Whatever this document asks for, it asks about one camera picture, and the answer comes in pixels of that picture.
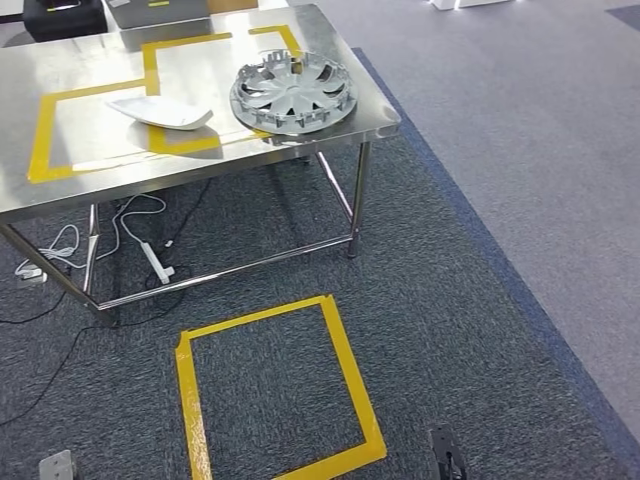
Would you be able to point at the stainless steel workbench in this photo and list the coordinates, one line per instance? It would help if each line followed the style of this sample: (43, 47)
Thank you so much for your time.
(200, 73)

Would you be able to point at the white power strip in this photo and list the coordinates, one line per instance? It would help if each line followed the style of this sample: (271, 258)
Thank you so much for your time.
(155, 264)

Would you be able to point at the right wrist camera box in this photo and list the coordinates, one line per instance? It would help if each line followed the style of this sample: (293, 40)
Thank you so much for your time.
(447, 457)

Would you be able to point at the grey metal case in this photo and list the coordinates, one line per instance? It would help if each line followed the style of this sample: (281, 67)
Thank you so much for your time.
(160, 13)

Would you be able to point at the black bag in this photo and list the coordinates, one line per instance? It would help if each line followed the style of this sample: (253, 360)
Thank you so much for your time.
(65, 20)

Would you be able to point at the white curved body panel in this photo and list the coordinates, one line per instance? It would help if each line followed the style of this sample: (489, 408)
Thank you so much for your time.
(160, 112)

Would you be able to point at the white power adapter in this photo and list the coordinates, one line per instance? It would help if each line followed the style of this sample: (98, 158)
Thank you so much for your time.
(32, 273)

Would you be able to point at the silver plastic hubcap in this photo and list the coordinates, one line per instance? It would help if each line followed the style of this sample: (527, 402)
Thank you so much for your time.
(295, 96)

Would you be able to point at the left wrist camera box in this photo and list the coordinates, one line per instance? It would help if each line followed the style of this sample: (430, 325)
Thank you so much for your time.
(57, 467)

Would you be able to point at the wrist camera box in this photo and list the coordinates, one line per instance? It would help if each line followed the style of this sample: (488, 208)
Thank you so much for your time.
(57, 467)
(447, 457)

